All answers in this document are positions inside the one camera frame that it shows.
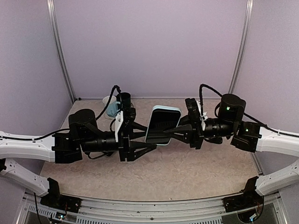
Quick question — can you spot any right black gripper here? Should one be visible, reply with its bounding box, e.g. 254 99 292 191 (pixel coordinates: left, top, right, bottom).
164 111 236 149

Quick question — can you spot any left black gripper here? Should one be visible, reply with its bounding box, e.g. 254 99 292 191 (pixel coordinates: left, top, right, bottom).
80 122 157 161

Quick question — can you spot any light blue phone case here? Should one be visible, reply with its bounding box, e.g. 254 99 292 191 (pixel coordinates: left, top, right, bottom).
144 105 182 147

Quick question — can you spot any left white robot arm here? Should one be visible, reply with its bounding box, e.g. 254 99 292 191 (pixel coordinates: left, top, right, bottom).
0 108 157 208

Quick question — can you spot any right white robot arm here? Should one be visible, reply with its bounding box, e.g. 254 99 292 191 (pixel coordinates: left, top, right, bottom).
163 94 299 157

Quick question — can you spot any grey patterned saucer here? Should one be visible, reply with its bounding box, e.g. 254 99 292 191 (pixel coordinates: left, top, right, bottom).
104 110 118 119

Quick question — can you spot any light blue mug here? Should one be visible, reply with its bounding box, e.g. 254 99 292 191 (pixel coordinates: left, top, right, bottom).
102 96 121 113

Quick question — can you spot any black mug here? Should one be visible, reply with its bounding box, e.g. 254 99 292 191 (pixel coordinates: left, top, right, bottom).
116 92 131 108

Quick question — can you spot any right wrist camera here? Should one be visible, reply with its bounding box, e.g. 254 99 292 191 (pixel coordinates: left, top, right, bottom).
197 100 208 131

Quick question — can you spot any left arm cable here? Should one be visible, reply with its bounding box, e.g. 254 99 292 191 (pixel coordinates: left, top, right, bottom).
0 85 122 142

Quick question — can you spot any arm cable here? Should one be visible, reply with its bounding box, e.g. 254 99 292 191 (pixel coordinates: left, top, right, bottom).
0 85 122 142
199 84 299 137

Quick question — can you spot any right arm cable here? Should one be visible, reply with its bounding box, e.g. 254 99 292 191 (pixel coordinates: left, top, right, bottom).
199 84 299 137

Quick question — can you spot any front aluminium rail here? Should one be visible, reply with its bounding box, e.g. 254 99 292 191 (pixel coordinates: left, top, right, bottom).
14 192 289 224

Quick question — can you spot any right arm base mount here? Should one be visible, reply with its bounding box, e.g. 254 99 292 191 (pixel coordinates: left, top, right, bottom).
223 176 264 212

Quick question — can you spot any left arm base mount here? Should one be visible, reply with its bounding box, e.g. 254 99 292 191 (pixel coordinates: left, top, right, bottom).
40 178 82 213

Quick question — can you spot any right aluminium frame post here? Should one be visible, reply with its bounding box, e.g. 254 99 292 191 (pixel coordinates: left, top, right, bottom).
228 0 254 93

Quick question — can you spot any aluminium frame post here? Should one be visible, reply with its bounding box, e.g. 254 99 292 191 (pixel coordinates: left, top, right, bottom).
47 0 76 104
228 0 254 93

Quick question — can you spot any left aluminium frame post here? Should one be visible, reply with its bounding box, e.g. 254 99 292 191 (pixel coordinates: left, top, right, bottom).
47 0 76 104

